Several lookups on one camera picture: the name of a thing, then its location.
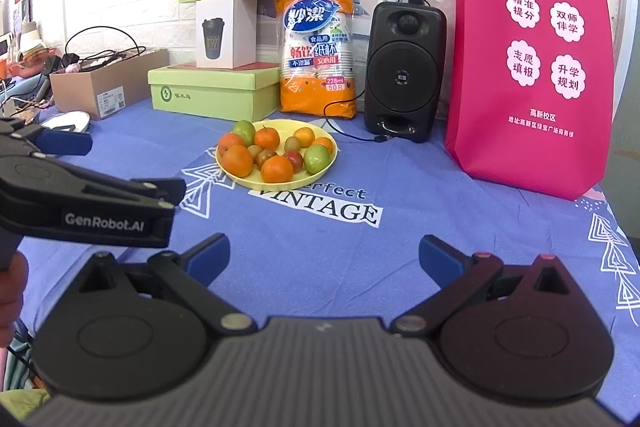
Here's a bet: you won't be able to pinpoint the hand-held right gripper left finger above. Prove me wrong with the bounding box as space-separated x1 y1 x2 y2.
75 233 256 333

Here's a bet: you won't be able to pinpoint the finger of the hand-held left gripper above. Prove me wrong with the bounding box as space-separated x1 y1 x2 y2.
0 117 93 158
64 164 187 208

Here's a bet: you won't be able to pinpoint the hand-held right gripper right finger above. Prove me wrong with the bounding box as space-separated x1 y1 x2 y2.
390 234 576 335

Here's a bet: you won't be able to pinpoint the yellow plate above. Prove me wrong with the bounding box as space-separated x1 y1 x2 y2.
215 119 338 190

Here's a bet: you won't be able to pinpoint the green mandarin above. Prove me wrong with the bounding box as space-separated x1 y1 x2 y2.
303 144 331 174
232 120 256 146

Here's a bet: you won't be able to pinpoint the person's left hand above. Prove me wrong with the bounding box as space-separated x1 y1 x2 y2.
0 252 30 348

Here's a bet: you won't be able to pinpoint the white round device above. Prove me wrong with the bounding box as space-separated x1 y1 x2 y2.
39 111 92 134

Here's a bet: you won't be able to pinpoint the brown cardboard box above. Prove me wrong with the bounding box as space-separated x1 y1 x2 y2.
48 48 171 121

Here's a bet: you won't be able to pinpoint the pink bowl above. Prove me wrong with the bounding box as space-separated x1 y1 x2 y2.
7 44 51 78

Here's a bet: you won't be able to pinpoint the blue printed tablecloth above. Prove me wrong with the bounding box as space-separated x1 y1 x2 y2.
0 97 640 358

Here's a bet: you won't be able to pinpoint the light green shoe box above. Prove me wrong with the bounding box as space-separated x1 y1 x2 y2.
147 63 282 122

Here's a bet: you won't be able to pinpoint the white jar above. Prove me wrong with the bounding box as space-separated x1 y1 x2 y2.
20 21 43 50

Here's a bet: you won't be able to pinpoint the pink tote bag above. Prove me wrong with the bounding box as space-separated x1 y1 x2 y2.
445 0 615 202

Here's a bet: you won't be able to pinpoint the black speaker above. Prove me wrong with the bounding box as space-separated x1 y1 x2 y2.
363 0 447 144

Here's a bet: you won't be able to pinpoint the orange paper cup package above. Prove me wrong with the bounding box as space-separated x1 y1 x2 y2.
276 0 360 120

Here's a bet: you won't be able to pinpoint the white cup print box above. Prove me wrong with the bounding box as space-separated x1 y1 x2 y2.
195 0 258 70

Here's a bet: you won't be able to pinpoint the light green cloth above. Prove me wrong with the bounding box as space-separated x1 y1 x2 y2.
0 389 51 420

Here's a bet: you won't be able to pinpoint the black cables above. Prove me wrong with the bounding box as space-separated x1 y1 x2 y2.
64 25 148 72

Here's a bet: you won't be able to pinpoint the black speaker cable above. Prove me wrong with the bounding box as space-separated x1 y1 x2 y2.
322 99 390 144

